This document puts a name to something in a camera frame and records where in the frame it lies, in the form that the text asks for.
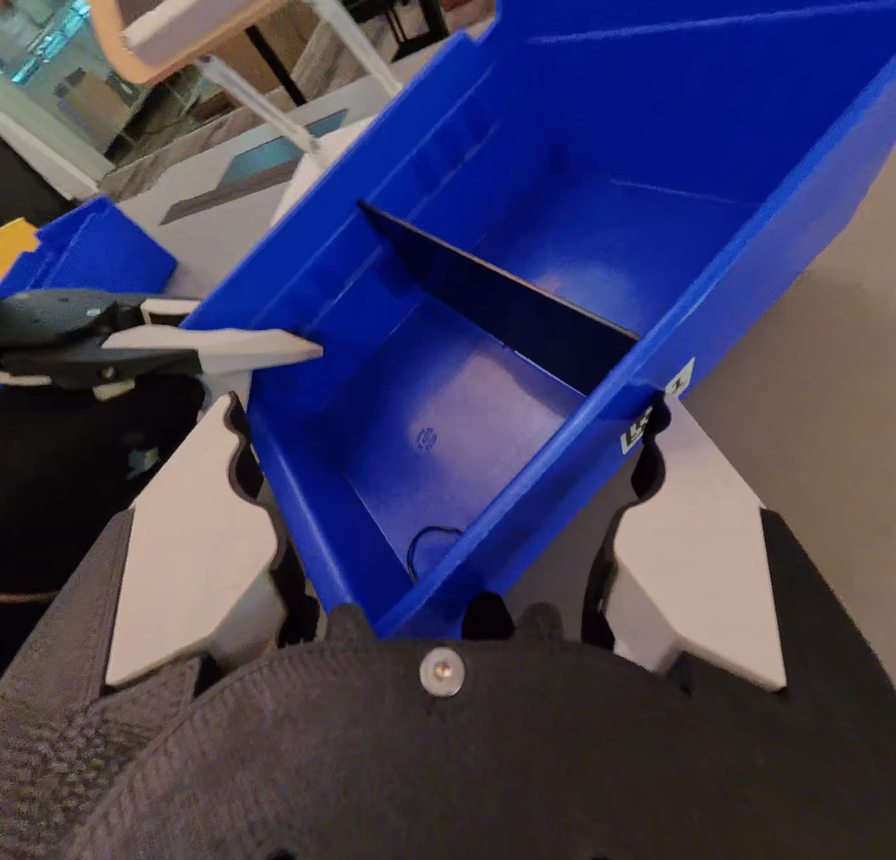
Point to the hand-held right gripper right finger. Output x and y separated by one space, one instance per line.
700 566

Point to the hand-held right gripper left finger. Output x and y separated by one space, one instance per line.
203 559

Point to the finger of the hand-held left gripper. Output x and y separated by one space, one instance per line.
245 352
168 312

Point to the plain blue bin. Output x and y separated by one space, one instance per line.
105 251

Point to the blue bin with tag sticker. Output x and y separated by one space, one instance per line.
595 209

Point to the large yellow bin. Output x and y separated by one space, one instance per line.
17 244

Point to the black board with wooden edge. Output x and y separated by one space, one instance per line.
112 26

